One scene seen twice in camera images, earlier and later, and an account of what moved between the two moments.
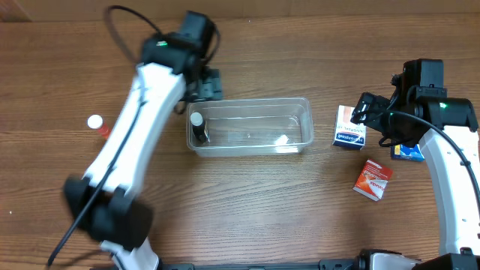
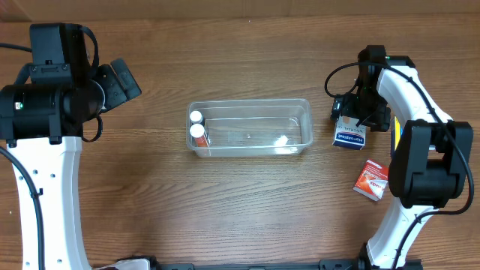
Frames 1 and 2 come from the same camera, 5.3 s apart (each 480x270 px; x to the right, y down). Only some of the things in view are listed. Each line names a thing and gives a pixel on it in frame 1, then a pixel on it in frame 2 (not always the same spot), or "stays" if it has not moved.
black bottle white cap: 198,127 stays
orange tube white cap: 95,121 → 197,131
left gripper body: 207,88 → 117,85
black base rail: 337,264 stays
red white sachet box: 373,180 stays
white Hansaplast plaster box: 346,133 stays
